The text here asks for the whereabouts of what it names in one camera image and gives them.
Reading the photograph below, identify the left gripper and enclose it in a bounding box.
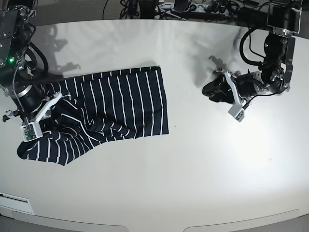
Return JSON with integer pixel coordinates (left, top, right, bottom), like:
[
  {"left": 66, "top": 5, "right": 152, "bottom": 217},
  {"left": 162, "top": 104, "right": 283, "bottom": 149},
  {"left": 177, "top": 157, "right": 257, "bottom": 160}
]
[{"left": 202, "top": 71, "right": 267, "bottom": 104}]

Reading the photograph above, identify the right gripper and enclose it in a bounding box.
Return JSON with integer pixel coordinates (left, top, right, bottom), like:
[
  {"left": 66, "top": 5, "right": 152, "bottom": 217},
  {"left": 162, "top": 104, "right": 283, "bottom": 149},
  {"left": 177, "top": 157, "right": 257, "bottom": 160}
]
[{"left": 11, "top": 84, "right": 52, "bottom": 118}]

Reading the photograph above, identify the navy white striped T-shirt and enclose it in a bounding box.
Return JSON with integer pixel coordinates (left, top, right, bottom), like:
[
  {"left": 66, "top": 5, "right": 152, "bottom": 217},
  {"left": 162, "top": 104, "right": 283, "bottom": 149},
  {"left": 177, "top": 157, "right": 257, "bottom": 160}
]
[{"left": 17, "top": 66, "right": 169, "bottom": 166}]

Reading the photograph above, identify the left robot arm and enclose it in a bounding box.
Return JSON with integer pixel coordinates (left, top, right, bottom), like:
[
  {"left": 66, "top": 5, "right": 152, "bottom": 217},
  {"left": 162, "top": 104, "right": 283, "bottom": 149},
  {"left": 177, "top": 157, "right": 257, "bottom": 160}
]
[{"left": 202, "top": 0, "right": 303, "bottom": 107}]

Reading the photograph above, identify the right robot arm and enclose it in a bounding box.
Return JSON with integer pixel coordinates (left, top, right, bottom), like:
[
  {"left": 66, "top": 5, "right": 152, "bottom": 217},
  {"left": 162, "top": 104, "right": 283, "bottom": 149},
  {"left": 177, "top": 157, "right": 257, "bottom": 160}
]
[{"left": 0, "top": 0, "right": 51, "bottom": 122}]

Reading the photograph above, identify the black box on floor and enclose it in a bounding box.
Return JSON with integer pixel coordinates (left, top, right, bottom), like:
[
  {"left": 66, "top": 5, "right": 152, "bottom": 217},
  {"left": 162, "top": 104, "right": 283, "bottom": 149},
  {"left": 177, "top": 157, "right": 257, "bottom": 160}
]
[{"left": 237, "top": 7, "right": 267, "bottom": 28}]

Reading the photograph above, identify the white power strip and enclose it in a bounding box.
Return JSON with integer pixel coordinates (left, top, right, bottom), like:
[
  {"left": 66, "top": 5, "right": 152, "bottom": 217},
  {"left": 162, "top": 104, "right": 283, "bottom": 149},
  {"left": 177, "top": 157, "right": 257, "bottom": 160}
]
[{"left": 188, "top": 1, "right": 226, "bottom": 14}]

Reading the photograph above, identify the white label on table edge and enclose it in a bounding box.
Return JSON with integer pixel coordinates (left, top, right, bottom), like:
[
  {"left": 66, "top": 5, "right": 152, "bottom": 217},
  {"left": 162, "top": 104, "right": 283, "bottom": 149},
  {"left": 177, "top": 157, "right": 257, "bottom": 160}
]
[{"left": 0, "top": 193, "right": 34, "bottom": 215}]

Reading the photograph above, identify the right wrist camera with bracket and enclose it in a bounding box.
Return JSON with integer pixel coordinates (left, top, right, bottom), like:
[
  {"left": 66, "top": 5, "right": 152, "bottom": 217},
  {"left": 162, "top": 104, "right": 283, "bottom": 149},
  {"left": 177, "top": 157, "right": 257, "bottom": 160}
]
[{"left": 2, "top": 91, "right": 72, "bottom": 143}]

